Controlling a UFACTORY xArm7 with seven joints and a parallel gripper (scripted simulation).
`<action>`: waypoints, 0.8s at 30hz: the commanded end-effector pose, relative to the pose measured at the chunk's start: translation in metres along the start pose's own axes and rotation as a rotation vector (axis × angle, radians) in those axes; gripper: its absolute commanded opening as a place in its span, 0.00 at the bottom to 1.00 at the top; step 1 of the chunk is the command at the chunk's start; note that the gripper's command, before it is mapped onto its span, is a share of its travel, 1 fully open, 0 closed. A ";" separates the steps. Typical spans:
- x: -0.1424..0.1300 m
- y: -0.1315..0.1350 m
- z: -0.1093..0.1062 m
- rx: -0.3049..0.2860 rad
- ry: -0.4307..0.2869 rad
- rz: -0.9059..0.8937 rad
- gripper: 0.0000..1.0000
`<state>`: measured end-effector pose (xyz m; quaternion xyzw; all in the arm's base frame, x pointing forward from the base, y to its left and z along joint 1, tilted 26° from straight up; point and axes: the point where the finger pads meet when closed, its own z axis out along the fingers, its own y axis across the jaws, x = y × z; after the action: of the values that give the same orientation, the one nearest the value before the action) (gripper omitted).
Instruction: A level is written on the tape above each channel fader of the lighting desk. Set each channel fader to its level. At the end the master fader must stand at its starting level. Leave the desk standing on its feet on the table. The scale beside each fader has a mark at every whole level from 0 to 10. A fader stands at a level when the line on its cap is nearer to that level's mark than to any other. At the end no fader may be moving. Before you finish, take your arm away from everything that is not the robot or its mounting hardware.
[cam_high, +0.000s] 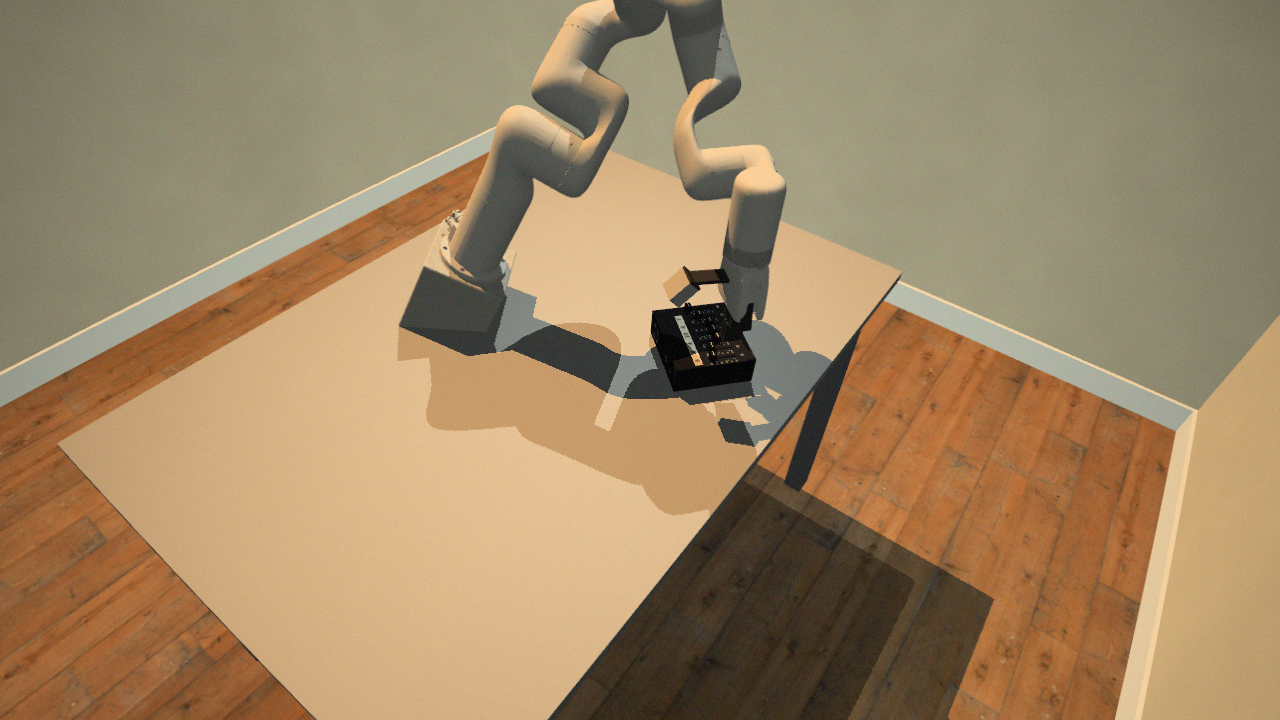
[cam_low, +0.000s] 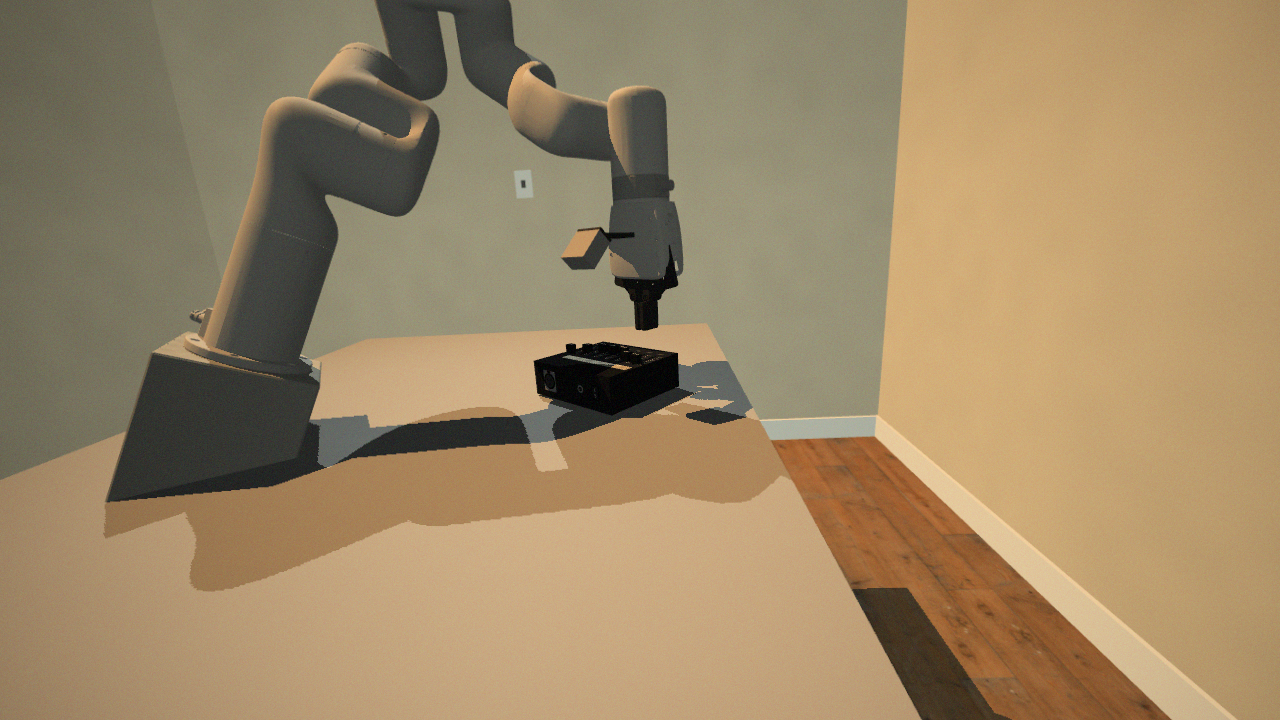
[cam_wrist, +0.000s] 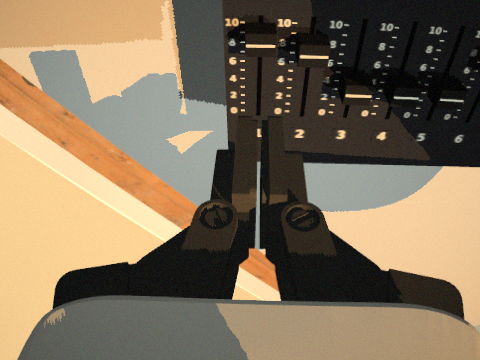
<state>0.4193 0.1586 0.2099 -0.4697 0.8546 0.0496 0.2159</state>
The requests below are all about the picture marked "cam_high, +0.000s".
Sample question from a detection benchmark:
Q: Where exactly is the black lighting desk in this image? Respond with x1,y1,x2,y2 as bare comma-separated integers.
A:
652,302,756,392

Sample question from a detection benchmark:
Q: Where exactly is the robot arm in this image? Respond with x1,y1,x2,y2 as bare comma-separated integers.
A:
439,0,787,283

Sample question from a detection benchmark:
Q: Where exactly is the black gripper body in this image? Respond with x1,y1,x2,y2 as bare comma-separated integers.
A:
718,252,771,322

